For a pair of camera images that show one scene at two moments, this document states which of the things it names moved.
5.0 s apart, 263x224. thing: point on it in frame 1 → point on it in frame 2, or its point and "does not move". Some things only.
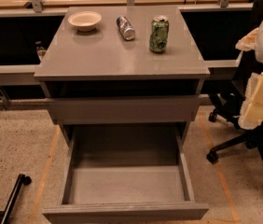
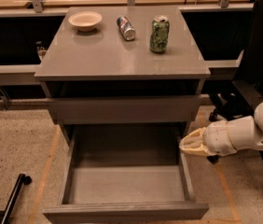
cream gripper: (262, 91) → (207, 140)
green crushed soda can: (159, 32) does not move
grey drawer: (126, 175) does not move
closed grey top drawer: (177, 109) does not move
